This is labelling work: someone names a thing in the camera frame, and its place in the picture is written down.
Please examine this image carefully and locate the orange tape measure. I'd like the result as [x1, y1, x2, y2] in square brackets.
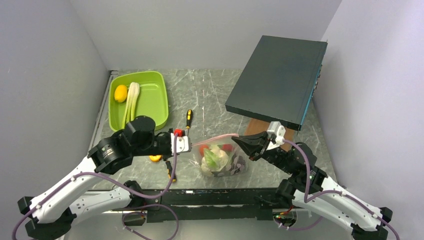
[149, 155, 163, 163]

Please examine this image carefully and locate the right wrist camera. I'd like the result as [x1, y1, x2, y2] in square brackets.
[266, 121, 286, 151]

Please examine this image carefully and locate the clear zip top bag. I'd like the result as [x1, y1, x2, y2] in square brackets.
[190, 133, 248, 178]

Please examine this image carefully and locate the aluminium frame rail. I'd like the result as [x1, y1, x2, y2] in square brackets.
[88, 70, 119, 151]

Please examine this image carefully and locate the white cauliflower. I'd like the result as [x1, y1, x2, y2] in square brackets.
[200, 146, 232, 177]

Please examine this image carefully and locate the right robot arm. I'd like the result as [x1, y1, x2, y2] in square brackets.
[231, 131, 400, 240]

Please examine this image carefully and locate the green plastic tray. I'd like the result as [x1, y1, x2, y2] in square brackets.
[108, 71, 169, 132]

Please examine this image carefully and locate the wooden block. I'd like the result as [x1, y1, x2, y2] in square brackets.
[244, 118, 296, 142]

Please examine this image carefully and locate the orange carrot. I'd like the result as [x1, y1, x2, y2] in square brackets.
[198, 144, 210, 157]

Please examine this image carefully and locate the celery stalk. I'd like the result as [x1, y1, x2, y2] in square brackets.
[121, 82, 140, 128]

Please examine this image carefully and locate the dark grey box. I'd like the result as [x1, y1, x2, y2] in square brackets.
[225, 35, 328, 131]

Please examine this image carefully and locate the black yellow screwdriver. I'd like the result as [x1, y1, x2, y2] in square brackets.
[185, 109, 193, 136]
[164, 160, 177, 183]

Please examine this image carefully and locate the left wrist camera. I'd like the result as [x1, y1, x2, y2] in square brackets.
[170, 128, 192, 154]

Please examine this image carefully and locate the red tomato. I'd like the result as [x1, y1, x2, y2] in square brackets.
[220, 143, 233, 152]

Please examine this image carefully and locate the yellow lemon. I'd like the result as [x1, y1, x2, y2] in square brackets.
[113, 84, 128, 103]

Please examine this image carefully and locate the green cabbage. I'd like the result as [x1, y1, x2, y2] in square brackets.
[204, 149, 220, 169]

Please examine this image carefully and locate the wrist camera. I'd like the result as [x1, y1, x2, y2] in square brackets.
[266, 121, 286, 151]
[170, 128, 192, 154]

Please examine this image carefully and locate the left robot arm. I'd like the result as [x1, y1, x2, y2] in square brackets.
[17, 116, 192, 240]

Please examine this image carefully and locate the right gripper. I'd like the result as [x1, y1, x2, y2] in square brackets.
[232, 130, 296, 174]

